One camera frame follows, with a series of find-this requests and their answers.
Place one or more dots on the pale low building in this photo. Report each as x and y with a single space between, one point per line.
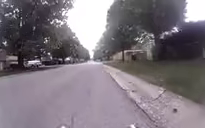
128 55

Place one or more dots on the grey asphalt road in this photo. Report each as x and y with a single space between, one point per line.
76 96

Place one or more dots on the row of parked vehicles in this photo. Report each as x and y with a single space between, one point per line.
53 61

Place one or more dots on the pale concrete kerb strip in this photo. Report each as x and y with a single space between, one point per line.
146 89

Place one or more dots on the row of large trees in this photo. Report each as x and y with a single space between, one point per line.
30 26
140 20

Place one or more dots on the robot's own part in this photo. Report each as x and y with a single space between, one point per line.
62 126
132 126

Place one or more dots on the white car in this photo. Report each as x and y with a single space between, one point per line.
32 63

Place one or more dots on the grass lawn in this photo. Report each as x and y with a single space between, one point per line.
183 75

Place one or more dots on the dark building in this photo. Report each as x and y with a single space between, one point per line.
186 41

